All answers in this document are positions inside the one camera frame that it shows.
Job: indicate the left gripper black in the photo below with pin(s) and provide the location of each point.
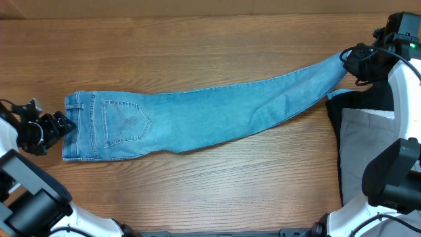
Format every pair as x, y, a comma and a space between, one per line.
54, 130

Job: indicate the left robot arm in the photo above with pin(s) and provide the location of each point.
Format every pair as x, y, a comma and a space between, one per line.
33, 203

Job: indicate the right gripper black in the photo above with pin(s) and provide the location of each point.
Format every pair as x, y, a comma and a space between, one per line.
351, 68

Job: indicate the light blue denim jeans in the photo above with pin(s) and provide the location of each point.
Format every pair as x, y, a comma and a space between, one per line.
112, 126

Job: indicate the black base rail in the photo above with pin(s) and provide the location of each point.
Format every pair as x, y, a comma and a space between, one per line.
284, 232

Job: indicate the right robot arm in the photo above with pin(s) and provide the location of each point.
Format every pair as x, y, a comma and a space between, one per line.
391, 181

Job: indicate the grey shirt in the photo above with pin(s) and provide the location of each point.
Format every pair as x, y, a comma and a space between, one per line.
364, 134

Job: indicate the black garment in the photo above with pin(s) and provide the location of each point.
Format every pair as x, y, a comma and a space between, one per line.
378, 97

